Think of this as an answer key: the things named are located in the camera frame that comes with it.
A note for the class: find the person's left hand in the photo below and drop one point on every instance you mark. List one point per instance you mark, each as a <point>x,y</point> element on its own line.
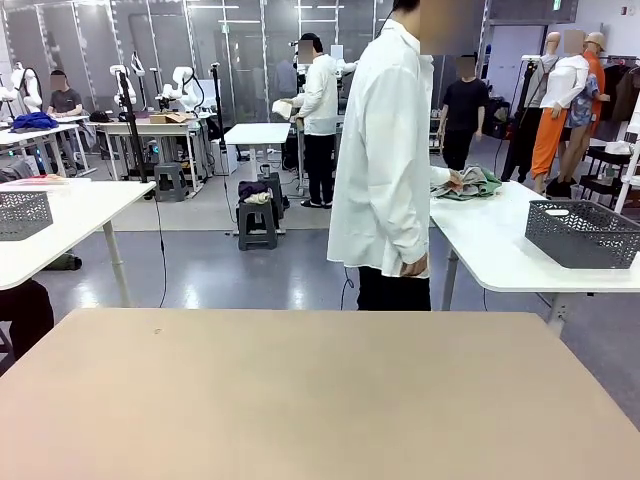
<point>454,180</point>

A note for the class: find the person's right hand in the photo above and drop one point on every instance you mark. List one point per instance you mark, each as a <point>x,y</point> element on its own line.
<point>415,266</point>

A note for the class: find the grey towel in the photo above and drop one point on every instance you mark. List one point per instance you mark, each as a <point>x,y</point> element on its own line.
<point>475,176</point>

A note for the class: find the green towel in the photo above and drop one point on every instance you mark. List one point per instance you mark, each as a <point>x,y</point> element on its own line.
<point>480,192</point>

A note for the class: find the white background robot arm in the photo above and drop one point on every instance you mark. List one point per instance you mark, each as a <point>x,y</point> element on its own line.
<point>27,85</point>
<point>180,87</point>
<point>122,85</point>

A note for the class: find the person's right forearm white sleeve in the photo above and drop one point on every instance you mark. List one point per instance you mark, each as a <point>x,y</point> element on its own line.
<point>407,230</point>

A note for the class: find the person's left forearm white sleeve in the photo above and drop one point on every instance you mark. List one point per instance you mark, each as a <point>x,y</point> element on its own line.
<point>439,175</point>

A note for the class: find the grey plastic basket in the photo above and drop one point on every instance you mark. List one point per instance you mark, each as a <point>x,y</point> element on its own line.
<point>25,215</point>
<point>580,240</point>

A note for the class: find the person in black t-shirt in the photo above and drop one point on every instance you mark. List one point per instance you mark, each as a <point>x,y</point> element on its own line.
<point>462,110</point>

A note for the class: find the black suitcase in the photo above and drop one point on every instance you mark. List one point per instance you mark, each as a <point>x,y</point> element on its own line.
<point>495,120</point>

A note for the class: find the person in white shirt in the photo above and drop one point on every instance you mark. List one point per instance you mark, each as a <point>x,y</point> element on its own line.
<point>380,150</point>

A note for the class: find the black tripod stand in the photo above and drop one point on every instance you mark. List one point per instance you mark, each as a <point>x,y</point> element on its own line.
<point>522,125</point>
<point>218,115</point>
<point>131,125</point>

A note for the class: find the mannequin white top orange trousers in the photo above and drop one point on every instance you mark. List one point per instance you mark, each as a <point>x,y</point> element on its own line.
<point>562,90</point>

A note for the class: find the black utility cart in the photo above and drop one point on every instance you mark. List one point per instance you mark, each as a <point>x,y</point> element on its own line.
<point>607,172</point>

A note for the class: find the dark plastic stool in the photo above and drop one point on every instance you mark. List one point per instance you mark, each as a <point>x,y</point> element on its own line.
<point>277,195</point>

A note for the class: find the person in white hoodie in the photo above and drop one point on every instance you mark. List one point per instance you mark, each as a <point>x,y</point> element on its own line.
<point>320,100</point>

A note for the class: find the mannequin grey vest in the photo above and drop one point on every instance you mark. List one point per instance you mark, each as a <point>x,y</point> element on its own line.
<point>550,50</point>

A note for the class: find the grey plastic stool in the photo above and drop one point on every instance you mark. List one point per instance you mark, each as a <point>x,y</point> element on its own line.
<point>170,180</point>
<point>257,227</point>

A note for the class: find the white cloth bundle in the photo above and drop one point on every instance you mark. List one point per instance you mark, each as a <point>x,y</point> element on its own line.
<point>617,147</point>

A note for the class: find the white panel on stand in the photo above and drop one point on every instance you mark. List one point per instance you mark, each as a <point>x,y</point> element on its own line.
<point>338,54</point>

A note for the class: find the beige cloth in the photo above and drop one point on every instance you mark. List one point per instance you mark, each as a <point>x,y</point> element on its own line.
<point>257,198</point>

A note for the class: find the white metal rack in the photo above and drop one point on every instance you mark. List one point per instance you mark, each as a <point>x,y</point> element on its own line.
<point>631,170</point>

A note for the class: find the mannequin orange shirt tan hat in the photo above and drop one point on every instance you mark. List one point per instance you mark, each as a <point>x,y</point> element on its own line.
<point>595,70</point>

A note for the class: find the purple cloth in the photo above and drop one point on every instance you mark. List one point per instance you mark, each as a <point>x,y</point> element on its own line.
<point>252,188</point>

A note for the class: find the cream towel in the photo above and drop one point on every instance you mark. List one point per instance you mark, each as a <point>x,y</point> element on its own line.
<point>282,108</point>

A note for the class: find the dark clothes on rack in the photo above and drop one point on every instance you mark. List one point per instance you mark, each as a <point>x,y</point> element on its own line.
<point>625,90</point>

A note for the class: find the white standing desk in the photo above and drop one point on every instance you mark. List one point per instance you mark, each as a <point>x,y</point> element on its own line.
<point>257,134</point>

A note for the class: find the white computer case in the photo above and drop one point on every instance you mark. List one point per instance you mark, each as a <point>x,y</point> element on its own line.
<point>227,157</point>

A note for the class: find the cardboard box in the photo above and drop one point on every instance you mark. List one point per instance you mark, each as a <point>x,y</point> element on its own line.
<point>167,119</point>

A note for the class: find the white lab desk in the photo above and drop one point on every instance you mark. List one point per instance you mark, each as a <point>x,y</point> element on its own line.
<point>150,128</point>
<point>50,132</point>

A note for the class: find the black bag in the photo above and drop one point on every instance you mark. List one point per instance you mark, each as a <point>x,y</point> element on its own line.
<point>100,117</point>

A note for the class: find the dark green bag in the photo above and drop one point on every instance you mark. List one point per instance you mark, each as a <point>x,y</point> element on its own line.
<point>62,262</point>

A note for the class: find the person in grey t-shirt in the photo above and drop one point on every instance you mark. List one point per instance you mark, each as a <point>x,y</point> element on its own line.
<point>64,100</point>

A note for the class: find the pink flat cloth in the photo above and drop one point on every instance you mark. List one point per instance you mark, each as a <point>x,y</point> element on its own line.
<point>35,180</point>

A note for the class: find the black cloth cover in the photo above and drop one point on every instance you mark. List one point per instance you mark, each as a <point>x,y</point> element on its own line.
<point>25,320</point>

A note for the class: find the blue cloth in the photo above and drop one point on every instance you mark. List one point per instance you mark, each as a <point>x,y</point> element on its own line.
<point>32,122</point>

